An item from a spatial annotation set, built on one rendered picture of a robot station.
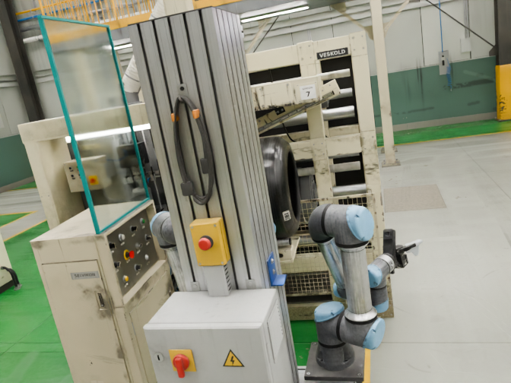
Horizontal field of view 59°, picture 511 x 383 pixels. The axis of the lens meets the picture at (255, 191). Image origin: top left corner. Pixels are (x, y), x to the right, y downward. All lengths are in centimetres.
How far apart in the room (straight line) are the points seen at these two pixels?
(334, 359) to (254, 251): 68
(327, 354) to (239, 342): 68
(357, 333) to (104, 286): 120
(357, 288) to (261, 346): 54
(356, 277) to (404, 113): 1011
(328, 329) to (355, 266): 30
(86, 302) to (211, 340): 121
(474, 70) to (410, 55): 146
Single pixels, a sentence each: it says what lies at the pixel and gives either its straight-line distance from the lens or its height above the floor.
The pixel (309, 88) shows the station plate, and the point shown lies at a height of 172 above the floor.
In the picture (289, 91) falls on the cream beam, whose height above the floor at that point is 172.
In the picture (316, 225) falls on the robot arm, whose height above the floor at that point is 131.
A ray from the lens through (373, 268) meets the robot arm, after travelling 176.
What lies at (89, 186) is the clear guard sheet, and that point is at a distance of 215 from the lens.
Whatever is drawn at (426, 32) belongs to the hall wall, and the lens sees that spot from 1165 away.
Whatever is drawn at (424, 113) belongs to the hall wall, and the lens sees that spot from 1165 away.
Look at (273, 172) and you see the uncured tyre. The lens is 237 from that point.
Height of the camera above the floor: 183
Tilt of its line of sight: 14 degrees down
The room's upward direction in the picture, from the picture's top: 10 degrees counter-clockwise
